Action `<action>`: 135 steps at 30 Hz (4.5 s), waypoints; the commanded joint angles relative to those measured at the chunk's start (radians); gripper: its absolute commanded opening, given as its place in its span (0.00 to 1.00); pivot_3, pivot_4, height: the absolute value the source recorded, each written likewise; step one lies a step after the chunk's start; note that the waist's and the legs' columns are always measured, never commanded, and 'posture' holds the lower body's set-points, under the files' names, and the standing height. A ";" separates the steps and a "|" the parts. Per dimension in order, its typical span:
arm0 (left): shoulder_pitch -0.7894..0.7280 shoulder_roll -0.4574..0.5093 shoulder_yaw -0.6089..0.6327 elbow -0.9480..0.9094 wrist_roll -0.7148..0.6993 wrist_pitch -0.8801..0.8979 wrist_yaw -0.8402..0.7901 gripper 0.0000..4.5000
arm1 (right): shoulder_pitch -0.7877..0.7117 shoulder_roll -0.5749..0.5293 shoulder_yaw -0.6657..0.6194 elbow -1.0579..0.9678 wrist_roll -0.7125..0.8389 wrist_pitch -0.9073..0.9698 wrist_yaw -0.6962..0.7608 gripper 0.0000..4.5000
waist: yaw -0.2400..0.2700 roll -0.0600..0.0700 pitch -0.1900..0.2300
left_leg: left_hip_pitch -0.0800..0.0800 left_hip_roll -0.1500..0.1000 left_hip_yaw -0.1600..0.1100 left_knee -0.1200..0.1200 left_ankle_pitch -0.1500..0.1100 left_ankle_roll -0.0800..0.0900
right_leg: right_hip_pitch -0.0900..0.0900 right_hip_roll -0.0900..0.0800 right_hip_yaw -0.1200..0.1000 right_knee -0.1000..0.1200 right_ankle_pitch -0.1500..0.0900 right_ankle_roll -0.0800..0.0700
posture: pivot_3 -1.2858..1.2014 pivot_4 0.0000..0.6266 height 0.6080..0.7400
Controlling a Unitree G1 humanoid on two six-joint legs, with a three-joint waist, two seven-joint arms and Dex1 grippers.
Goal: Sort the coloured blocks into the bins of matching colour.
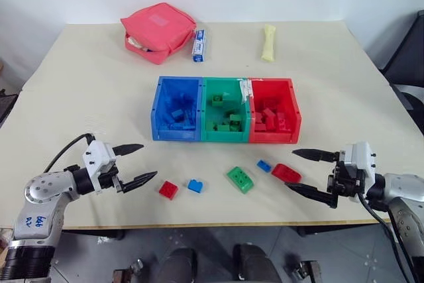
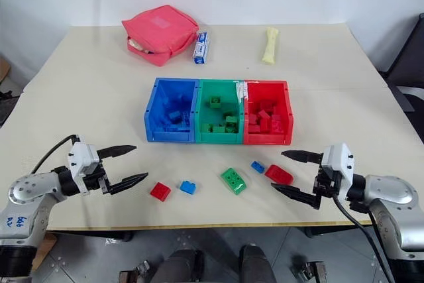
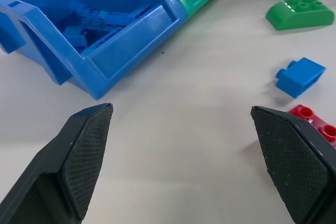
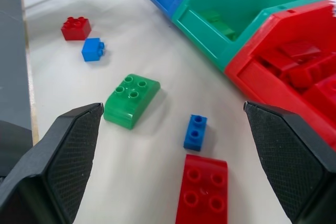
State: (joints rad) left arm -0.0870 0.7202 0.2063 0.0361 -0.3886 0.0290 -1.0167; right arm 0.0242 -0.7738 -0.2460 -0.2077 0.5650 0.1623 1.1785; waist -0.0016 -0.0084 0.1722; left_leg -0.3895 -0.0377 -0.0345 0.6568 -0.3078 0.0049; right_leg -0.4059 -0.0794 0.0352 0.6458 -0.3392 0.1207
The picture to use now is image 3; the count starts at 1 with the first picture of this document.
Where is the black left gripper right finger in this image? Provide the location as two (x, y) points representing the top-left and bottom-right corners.
(250, 105), (336, 224)

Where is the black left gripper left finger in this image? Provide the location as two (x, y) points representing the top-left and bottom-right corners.
(0, 102), (114, 224)

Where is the red studded building block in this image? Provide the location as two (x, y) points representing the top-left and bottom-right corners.
(287, 104), (336, 150)

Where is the blue sloped building block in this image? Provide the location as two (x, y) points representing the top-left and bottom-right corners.
(275, 57), (327, 98)

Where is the blue building block in bin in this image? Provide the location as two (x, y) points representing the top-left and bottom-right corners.
(62, 26), (88, 49)
(83, 26), (126, 55)

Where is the blue plastic storage bin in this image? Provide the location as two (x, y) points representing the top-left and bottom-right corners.
(0, 0), (187, 101)

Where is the green curved building block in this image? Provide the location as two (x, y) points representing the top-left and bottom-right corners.
(265, 0), (335, 31)

